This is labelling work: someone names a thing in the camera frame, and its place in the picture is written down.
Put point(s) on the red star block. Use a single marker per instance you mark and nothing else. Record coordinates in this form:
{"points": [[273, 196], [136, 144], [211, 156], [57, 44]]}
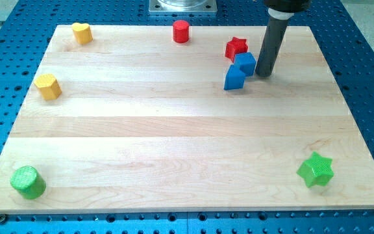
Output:
{"points": [[234, 47]]}

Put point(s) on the light wooden board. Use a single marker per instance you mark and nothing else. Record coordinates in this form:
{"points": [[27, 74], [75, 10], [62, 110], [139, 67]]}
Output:
{"points": [[143, 124]]}

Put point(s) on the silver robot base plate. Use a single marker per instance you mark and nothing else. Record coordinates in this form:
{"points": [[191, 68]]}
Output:
{"points": [[183, 6]]}

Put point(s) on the blue cube block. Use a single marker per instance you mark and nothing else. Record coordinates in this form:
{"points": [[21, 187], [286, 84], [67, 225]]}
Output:
{"points": [[246, 63]]}

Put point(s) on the yellow hexagon block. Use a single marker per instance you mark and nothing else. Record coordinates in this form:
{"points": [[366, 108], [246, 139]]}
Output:
{"points": [[48, 86]]}

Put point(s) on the green star block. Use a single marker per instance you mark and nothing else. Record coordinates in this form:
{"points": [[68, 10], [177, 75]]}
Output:
{"points": [[317, 170]]}

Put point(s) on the black robot arm end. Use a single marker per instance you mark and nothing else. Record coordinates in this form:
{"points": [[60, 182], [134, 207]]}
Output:
{"points": [[289, 6]]}

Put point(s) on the green cylinder block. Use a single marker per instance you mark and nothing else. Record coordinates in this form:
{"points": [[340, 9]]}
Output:
{"points": [[28, 182]]}

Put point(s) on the red cylinder block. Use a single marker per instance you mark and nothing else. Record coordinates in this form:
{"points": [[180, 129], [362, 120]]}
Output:
{"points": [[181, 31]]}

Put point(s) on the blue triangle block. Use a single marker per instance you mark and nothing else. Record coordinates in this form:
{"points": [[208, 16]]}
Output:
{"points": [[234, 78]]}

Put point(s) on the yellow heart block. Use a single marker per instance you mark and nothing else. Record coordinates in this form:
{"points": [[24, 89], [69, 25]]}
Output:
{"points": [[82, 33]]}

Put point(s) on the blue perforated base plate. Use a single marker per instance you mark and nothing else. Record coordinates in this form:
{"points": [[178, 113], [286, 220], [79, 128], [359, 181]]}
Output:
{"points": [[25, 32]]}

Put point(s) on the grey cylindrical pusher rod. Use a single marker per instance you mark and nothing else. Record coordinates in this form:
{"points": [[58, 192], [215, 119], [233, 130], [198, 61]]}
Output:
{"points": [[274, 34]]}

